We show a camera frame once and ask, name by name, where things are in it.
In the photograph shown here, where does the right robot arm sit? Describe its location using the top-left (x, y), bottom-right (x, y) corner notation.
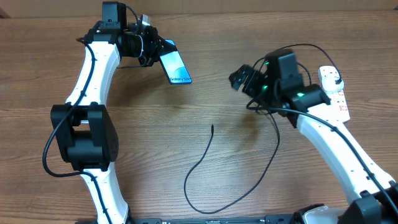
top-left (229, 49), bottom-right (397, 223)

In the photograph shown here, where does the black USB charging cable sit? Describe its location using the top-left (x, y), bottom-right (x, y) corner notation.
top-left (183, 44), bottom-right (344, 215)

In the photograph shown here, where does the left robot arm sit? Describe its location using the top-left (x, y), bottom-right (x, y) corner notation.
top-left (50, 1), bottom-right (192, 223)

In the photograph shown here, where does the Samsung Galaxy smartphone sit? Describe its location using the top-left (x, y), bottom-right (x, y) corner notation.
top-left (160, 50), bottom-right (192, 85)

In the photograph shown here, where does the white power strip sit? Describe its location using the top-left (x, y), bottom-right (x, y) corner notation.
top-left (318, 66), bottom-right (350, 123)

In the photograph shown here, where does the white charger plug adapter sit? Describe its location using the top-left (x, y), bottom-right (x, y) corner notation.
top-left (321, 77), bottom-right (345, 93)

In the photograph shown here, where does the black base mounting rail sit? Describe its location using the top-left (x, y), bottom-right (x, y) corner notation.
top-left (74, 213), bottom-right (312, 224)

